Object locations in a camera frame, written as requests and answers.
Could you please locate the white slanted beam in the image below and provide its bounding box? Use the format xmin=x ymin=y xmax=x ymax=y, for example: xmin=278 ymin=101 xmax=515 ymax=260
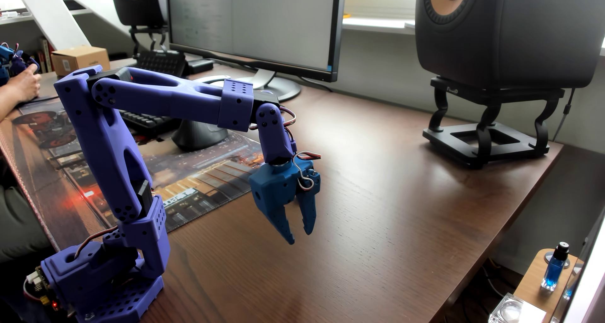
xmin=12 ymin=0 xmax=91 ymax=50

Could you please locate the cardboard box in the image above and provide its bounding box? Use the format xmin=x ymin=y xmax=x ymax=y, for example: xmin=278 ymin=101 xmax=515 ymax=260
xmin=50 ymin=45 xmax=111 ymax=77

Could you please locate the grey person's clothing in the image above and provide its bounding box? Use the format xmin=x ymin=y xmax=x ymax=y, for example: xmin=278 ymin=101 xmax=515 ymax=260
xmin=0 ymin=162 xmax=54 ymax=267

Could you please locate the black monitor cable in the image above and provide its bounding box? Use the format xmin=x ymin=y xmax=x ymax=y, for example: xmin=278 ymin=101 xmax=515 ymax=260
xmin=298 ymin=76 xmax=333 ymax=93

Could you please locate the red brown servo cable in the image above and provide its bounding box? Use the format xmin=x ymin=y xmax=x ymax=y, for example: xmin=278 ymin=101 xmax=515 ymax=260
xmin=249 ymin=106 xmax=322 ymax=192

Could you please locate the large black speaker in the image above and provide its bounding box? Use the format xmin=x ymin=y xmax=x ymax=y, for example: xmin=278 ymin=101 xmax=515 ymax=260
xmin=415 ymin=0 xmax=605 ymax=90

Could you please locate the wooden side shelf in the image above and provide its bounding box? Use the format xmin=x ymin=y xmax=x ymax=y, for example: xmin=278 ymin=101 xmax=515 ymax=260
xmin=514 ymin=249 xmax=580 ymax=323

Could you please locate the white framed panel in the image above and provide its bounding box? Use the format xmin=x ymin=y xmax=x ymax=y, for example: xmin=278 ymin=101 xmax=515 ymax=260
xmin=550 ymin=205 xmax=605 ymax=323

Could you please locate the black vertical mouse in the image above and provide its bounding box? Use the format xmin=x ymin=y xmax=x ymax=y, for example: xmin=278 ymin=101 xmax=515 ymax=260
xmin=171 ymin=120 xmax=229 ymax=152

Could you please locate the printed city desk mat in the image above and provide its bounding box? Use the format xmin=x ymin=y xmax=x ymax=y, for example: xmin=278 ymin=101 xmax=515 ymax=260
xmin=12 ymin=98 xmax=266 ymax=234

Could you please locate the small black box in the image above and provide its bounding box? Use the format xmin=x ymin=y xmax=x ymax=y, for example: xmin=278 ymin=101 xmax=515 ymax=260
xmin=188 ymin=58 xmax=215 ymax=75

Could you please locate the black keyboard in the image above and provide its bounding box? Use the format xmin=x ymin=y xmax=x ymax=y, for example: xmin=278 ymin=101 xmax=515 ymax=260
xmin=118 ymin=109 xmax=182 ymax=137

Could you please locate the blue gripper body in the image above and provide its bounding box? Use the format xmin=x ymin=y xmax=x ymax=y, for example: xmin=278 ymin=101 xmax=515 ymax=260
xmin=249 ymin=160 xmax=321 ymax=208

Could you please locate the person's forearm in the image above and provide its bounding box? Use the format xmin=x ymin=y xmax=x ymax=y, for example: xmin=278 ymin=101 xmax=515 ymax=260
xmin=0 ymin=84 xmax=20 ymax=121

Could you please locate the black computer monitor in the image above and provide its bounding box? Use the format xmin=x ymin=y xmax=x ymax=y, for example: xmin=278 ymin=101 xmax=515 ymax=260
xmin=166 ymin=0 xmax=346 ymax=102

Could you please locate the clear glass cube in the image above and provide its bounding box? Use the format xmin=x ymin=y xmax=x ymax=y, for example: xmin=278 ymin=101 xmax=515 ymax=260
xmin=488 ymin=293 xmax=547 ymax=323

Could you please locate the person's hand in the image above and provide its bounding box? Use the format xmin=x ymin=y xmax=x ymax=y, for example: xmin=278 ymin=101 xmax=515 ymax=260
xmin=7 ymin=64 xmax=42 ymax=102

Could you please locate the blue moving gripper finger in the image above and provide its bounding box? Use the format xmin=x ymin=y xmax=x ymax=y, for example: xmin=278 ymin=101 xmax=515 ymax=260
xmin=297 ymin=190 xmax=320 ymax=236

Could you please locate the blue bottle black cap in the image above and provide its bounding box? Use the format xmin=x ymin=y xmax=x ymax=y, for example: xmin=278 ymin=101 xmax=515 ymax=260
xmin=541 ymin=242 xmax=570 ymax=292

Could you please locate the black speaker cable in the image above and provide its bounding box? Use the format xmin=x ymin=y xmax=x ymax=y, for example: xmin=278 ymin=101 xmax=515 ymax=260
xmin=552 ymin=88 xmax=576 ymax=142

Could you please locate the robot controller board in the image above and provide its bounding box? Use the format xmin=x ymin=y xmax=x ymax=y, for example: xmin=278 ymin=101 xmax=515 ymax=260
xmin=24 ymin=266 xmax=62 ymax=312

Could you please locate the small-looking black speaker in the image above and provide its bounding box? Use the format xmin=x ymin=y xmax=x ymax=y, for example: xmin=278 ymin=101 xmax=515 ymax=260
xmin=111 ymin=0 xmax=167 ymax=29

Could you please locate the black speaker stand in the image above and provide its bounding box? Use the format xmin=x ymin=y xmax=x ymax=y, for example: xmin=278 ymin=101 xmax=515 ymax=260
xmin=422 ymin=76 xmax=566 ymax=169
xmin=129 ymin=25 xmax=169 ymax=59

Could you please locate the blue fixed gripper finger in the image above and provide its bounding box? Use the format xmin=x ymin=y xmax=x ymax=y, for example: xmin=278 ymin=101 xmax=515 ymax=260
xmin=257 ymin=203 xmax=295 ymax=245

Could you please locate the blue leader arm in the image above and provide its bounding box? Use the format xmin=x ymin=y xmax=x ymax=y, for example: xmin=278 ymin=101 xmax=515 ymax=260
xmin=0 ymin=42 xmax=41 ymax=85

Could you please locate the row of books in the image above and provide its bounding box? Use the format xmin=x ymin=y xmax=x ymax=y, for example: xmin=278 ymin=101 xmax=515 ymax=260
xmin=37 ymin=38 xmax=54 ymax=73

